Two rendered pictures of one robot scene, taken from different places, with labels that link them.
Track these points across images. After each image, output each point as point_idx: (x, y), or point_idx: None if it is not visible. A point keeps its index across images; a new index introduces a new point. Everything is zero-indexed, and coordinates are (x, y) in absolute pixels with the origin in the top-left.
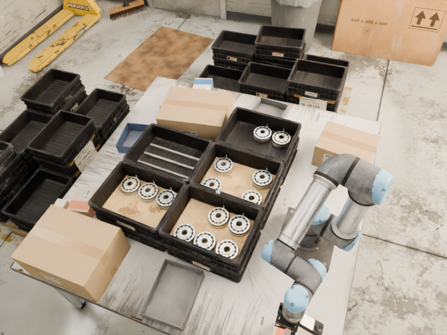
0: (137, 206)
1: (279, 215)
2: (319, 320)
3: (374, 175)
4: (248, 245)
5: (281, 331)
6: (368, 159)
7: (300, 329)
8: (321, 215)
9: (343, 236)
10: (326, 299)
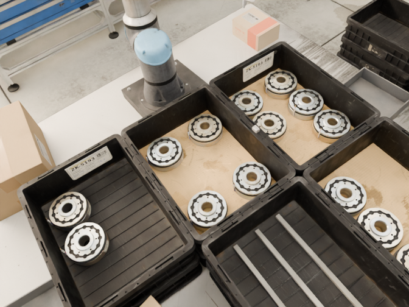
0: (406, 216)
1: None
2: (218, 39)
3: None
4: None
5: (262, 27)
6: (11, 106)
7: (243, 22)
8: (151, 32)
9: (151, 8)
10: (198, 49)
